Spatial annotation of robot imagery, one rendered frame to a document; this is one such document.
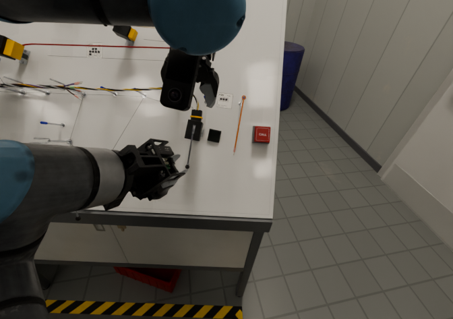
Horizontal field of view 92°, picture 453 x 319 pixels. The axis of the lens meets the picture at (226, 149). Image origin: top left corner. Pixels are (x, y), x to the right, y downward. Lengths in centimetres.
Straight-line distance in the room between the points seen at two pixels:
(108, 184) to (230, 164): 49
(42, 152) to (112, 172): 7
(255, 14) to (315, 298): 155
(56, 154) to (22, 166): 4
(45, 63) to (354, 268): 198
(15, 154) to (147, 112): 55
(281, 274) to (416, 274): 94
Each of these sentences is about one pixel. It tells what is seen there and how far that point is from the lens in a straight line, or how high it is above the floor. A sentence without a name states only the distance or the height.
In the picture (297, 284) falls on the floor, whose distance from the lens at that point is 169.
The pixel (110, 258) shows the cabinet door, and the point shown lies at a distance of 124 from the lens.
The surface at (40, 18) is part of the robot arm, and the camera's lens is 24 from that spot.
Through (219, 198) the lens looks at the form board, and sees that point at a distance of 74.
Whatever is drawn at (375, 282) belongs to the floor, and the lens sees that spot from 193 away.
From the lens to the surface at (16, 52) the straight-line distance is 89.
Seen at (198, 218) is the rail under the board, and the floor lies 86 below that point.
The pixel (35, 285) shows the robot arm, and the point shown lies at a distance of 30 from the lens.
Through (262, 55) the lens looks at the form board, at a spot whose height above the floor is 130.
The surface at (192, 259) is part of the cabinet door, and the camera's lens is 113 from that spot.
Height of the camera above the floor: 150
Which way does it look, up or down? 39 degrees down
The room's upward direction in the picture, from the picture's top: 5 degrees clockwise
